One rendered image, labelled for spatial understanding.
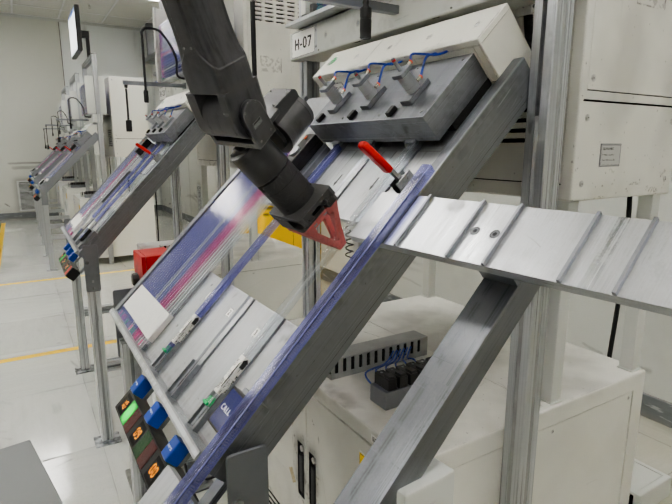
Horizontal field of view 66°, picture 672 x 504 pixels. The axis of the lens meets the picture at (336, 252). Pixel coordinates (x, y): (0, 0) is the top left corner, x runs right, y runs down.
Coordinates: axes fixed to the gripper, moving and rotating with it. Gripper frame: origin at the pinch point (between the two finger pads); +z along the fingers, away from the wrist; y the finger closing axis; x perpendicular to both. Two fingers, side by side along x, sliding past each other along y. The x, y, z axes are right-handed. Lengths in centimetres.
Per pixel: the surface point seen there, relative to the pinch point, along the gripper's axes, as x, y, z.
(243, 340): 19.5, 4.7, 0.9
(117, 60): -187, 872, -31
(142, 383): 35.3, 20.8, 0.1
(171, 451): 36.0, -1.1, 0.0
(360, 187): -11.0, 6.3, 0.5
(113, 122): -53, 460, 0
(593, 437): -9, -9, 70
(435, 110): -22.5, -5.9, -4.5
